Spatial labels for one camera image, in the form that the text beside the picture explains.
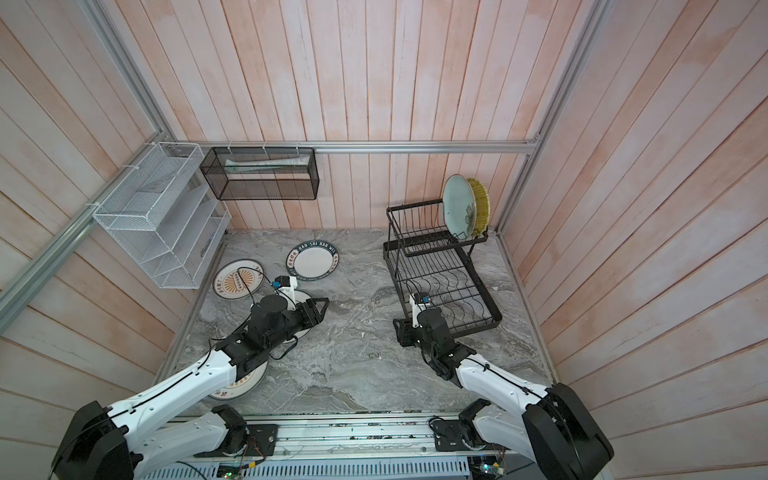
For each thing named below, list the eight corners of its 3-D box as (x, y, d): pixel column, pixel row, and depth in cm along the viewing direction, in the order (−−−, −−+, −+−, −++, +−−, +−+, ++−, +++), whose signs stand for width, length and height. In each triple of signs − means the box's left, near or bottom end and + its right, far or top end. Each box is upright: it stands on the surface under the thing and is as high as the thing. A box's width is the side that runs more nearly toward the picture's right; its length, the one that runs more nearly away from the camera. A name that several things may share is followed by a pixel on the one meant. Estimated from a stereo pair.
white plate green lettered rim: (282, 280, 107) (281, 277, 106) (292, 243, 119) (290, 240, 117) (337, 280, 107) (336, 277, 106) (341, 243, 119) (340, 240, 117)
